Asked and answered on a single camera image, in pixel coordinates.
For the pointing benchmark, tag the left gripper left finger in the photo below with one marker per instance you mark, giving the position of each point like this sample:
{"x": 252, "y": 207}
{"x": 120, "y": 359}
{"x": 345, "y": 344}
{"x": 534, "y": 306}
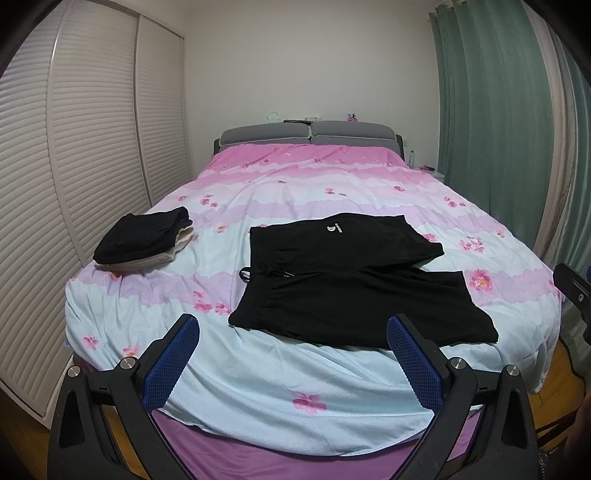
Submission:
{"x": 82, "y": 445}

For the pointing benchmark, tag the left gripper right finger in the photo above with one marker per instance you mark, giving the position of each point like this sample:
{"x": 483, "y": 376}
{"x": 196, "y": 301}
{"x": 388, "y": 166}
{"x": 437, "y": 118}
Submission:
{"x": 483, "y": 425}

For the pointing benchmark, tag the black pants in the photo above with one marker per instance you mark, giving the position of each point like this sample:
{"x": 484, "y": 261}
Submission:
{"x": 337, "y": 281}

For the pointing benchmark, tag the beige sheer curtain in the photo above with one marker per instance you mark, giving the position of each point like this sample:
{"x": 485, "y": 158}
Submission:
{"x": 564, "y": 136}

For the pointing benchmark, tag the purple bed sheet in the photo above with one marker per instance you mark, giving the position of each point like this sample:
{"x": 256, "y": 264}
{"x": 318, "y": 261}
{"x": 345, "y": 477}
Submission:
{"x": 307, "y": 402}

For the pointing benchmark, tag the white bedside table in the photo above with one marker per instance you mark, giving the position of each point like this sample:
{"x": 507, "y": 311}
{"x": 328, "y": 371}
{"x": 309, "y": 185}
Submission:
{"x": 426, "y": 169}

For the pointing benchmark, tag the green curtain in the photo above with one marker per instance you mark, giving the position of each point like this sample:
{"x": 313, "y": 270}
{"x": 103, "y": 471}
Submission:
{"x": 496, "y": 124}

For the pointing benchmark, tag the folded black garment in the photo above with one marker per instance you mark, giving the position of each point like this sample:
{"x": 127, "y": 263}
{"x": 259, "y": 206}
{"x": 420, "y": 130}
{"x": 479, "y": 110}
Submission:
{"x": 138, "y": 237}

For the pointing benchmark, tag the folded cream garment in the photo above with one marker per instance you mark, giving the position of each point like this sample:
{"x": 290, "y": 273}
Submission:
{"x": 154, "y": 261}

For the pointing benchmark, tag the grey bed headboard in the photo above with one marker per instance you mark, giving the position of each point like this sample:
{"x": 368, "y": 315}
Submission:
{"x": 332, "y": 132}

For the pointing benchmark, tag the white louvered wardrobe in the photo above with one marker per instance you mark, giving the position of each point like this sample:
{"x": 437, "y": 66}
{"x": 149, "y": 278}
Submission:
{"x": 92, "y": 128}

